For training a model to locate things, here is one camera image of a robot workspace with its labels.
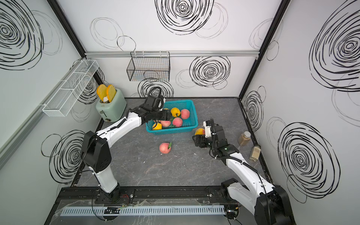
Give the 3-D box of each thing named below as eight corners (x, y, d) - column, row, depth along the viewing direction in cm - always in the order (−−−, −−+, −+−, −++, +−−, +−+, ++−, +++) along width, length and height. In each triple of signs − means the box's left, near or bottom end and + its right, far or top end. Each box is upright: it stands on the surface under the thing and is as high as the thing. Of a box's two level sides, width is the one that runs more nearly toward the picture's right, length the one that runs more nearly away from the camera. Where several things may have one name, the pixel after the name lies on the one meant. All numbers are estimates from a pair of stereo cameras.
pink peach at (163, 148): (160, 154, 90) (158, 150, 85) (160, 147, 94) (159, 142, 89) (170, 154, 90) (169, 150, 85) (170, 147, 94) (170, 142, 89)
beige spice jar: (248, 159, 88) (250, 156, 85) (252, 145, 94) (255, 143, 91) (255, 162, 86) (258, 160, 84) (259, 148, 92) (261, 146, 90)
